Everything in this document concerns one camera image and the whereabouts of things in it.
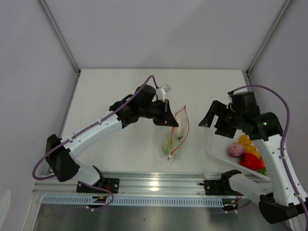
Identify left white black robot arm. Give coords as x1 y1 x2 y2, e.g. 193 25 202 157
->
46 85 179 193

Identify white perforated plastic basket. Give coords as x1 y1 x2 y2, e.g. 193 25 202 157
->
206 131 269 180

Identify red bell pepper toy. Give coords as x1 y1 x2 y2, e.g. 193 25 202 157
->
240 153 262 171

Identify aluminium frame post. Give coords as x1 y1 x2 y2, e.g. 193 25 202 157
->
245 0 295 77
36 0 81 77

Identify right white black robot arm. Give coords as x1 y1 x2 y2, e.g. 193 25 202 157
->
199 91 308 224

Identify aluminium mounting rail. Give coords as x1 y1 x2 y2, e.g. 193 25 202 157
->
32 171 295 198

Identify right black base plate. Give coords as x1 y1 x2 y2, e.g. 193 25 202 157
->
199 180 238 196

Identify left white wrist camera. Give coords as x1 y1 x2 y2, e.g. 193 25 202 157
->
156 85 171 101

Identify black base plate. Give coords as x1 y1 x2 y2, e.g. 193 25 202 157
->
76 178 120 194
199 180 238 196

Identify orange carrot toy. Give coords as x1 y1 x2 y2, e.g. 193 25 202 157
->
257 158 267 175

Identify clear orange zip top bag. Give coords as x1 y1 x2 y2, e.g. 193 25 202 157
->
161 105 190 162

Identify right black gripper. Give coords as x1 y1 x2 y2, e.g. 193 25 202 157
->
198 101 244 139

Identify green cabbage toy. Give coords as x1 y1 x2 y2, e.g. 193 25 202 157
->
161 137 184 155

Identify white daikon radish toy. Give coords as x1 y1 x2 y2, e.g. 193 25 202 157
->
174 113 185 137

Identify right aluminium frame post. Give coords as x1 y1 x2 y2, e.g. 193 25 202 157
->
245 0 295 77

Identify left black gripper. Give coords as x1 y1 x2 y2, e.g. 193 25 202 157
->
139 99 179 128

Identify yellow ginger root toy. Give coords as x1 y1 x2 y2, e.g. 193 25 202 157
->
239 135 261 159

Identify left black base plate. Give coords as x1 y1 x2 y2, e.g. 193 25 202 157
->
76 178 120 194

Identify left aluminium frame post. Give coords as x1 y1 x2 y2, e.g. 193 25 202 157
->
36 0 81 77

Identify purple onion toy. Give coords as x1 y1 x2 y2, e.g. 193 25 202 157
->
227 143 244 158

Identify white slotted cable duct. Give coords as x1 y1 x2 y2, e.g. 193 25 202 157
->
42 194 224 208

